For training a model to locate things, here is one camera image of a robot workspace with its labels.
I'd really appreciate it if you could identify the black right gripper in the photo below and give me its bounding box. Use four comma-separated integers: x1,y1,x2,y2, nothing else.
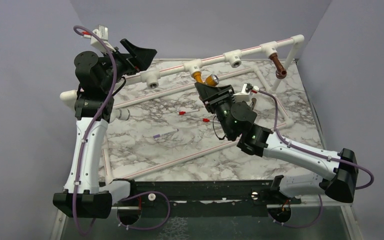
197,81,238,139

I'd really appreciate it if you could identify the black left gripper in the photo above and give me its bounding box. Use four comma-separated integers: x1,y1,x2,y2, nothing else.
99,38,156,92

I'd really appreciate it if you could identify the orange water faucet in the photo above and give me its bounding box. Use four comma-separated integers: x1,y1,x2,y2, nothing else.
191,71,220,87

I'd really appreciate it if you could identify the white PVC pipe frame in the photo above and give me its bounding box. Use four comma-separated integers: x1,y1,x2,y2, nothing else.
59,34,305,179

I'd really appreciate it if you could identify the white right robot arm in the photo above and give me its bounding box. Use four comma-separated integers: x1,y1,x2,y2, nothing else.
194,82,359,204

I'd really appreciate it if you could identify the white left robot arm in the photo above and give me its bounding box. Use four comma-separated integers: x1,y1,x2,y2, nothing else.
52,38,157,219

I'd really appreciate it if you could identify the brown water faucet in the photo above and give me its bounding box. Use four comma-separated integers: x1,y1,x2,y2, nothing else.
268,52,287,80

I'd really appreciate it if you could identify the red capped white stick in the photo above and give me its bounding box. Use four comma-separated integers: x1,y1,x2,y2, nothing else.
178,109,200,116

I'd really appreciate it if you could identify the purple capped white stick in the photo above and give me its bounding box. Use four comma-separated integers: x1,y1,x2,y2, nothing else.
153,129,179,139

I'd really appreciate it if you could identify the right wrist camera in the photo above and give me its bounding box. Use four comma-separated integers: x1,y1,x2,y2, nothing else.
233,83,260,103

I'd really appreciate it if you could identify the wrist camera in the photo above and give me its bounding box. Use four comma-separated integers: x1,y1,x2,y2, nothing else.
81,25,116,54
233,83,260,103

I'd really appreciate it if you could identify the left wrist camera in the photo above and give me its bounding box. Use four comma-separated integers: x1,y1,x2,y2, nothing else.
81,25,116,54

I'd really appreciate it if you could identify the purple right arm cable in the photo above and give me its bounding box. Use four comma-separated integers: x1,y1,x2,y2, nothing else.
256,90,375,191

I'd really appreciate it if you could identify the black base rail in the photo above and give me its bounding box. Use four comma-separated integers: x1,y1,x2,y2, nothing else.
112,180,301,218

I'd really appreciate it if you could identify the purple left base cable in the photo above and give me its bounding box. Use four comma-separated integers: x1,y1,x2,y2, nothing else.
116,191,172,232

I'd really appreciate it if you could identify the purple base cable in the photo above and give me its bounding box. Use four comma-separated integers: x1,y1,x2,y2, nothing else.
116,191,172,232
267,193,323,229

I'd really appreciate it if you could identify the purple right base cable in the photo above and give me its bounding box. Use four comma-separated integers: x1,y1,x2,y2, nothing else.
267,193,323,229

